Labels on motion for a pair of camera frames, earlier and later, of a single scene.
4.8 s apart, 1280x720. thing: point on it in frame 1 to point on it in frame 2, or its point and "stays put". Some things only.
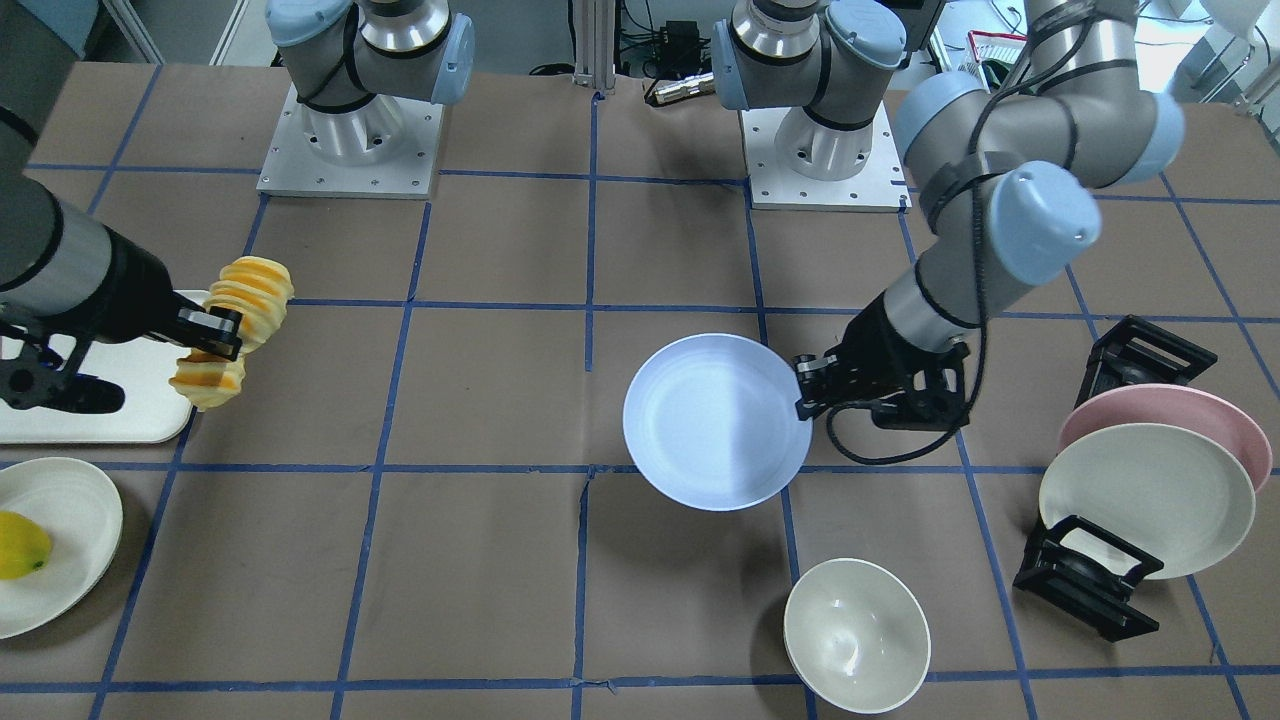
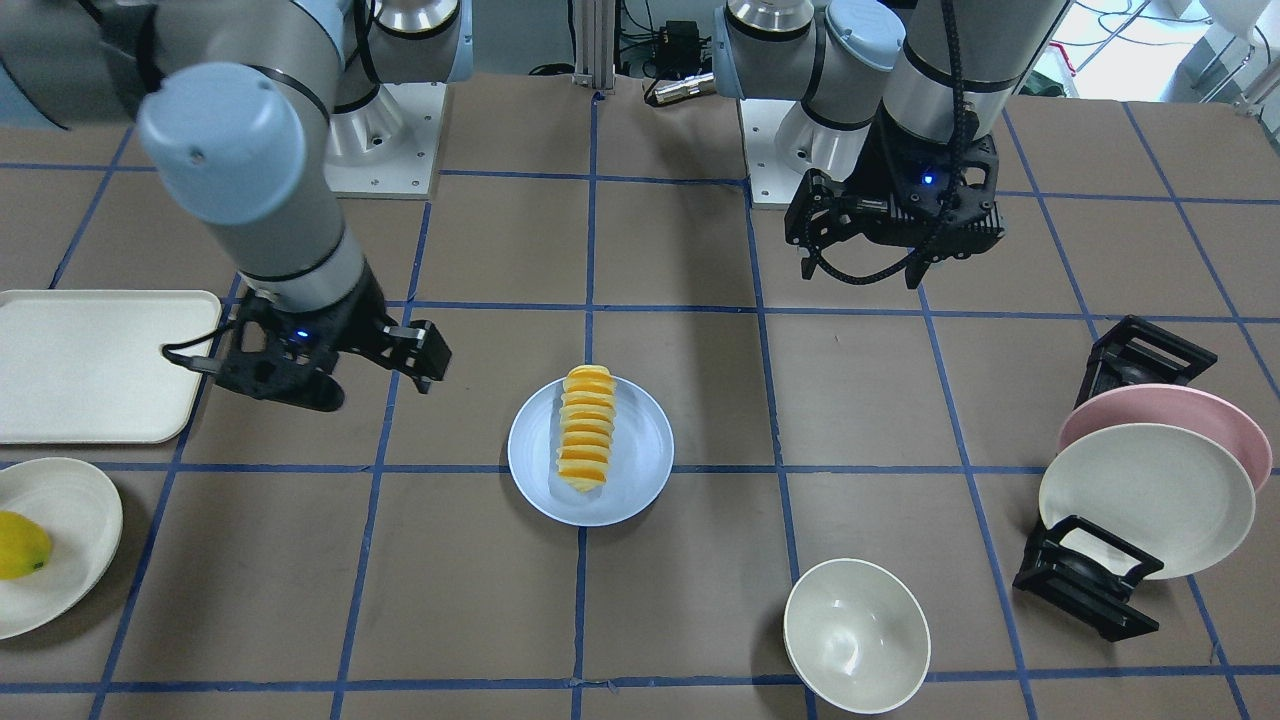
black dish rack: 1083,570 stays put
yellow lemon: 24,546 stays put
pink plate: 1197,411 stays put
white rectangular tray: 152,411 stays put
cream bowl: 857,635 stays put
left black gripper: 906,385 to 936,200
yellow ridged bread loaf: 260,289 to 586,426
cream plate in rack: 1174,493 stays put
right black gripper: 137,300 to 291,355
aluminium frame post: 594,43 stays put
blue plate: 711,422 to 640,459
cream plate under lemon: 82,510 stays put
